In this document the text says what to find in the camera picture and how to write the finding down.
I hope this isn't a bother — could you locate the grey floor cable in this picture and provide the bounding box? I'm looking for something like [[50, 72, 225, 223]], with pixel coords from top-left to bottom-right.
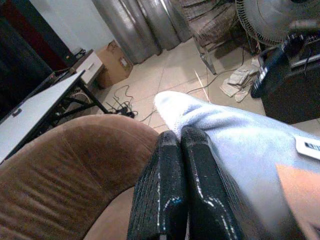
[[186, 66, 238, 96]]

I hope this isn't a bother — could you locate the black box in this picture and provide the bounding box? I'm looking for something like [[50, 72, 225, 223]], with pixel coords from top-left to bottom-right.
[[250, 37, 320, 125]]

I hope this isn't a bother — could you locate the grey standing fan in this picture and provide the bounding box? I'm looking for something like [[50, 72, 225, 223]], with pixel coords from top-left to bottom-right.
[[234, 0, 320, 48]]

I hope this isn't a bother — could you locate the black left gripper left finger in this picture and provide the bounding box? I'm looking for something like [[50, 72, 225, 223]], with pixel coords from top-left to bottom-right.
[[126, 131, 189, 240]]

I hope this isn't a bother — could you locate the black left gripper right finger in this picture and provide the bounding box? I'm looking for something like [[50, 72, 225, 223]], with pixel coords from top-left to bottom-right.
[[179, 126, 276, 240]]

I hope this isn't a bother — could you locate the metal frame chair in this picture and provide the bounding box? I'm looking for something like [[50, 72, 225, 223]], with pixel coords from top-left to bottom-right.
[[181, 0, 251, 76]]

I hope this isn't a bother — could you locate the black television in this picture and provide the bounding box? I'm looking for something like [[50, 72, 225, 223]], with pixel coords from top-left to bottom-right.
[[0, 0, 74, 122]]

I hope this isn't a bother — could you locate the grey curtain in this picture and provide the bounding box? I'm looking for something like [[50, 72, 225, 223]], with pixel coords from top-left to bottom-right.
[[91, 0, 194, 65]]

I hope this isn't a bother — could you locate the grey pillow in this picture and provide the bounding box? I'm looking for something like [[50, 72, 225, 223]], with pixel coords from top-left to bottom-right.
[[153, 90, 320, 240]]

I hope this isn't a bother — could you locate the black power strip with plugs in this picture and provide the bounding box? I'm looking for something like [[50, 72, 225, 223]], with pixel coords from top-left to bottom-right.
[[104, 96, 139, 119]]

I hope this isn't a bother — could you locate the white drawer cabinet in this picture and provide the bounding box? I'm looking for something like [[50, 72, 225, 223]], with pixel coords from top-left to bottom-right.
[[74, 50, 104, 85]]

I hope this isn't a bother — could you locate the white folding table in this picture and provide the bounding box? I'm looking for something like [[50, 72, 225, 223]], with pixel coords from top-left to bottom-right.
[[0, 69, 111, 165]]

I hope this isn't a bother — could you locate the brown velvet tub sofa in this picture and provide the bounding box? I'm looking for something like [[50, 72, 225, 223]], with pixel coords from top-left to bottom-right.
[[0, 113, 161, 240]]

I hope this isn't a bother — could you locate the white crumpled cloth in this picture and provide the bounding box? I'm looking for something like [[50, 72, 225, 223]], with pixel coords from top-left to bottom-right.
[[219, 58, 264, 104]]

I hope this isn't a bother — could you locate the brown cardboard box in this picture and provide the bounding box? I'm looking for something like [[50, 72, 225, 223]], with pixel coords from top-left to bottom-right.
[[95, 39, 135, 90]]

